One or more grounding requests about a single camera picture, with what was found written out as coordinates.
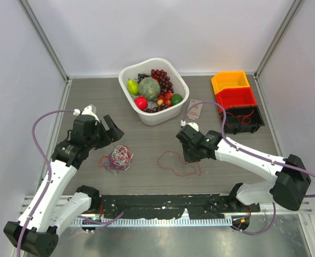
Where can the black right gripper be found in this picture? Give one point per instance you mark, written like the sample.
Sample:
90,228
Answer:
188,158

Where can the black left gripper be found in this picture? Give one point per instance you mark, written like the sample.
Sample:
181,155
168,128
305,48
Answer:
110,135

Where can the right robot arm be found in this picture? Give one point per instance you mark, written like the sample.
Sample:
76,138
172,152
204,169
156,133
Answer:
284,183

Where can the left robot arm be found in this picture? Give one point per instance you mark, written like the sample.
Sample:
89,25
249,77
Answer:
38,229

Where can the white red card box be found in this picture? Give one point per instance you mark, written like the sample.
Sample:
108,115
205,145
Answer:
194,109

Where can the red apple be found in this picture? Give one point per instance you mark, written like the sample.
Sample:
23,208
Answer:
141,103

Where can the green pear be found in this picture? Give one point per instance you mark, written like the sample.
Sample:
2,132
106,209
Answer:
133,87

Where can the dark red grapes front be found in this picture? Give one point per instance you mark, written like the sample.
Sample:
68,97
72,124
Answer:
157,108

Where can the green lime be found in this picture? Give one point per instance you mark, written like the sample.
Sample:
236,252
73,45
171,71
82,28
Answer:
176,99

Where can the green melon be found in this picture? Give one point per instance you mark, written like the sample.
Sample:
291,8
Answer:
149,88

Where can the red yellow cherries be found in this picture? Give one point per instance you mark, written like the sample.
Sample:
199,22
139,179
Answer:
164,99

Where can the black storage bin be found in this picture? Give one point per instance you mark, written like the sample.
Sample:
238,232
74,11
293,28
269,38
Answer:
243,120

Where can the dark purple grape bunch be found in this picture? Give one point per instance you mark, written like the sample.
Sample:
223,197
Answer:
142,76

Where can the red storage bin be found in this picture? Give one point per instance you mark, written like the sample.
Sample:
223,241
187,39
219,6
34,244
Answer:
236,98

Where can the red grape bunch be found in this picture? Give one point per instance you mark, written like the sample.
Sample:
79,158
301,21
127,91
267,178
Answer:
161,76

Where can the yellow storage bin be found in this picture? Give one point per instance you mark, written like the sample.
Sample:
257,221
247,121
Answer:
229,80

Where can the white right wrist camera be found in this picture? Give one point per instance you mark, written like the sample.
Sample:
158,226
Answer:
194,125

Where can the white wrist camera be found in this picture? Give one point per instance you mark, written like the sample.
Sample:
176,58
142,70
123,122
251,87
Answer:
194,125
86,111

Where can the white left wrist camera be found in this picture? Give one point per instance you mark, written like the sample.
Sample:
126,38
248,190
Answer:
86,111

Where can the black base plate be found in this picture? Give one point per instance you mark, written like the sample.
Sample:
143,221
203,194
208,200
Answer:
169,206

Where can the aluminium rail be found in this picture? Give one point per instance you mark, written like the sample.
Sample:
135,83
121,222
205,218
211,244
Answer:
90,220

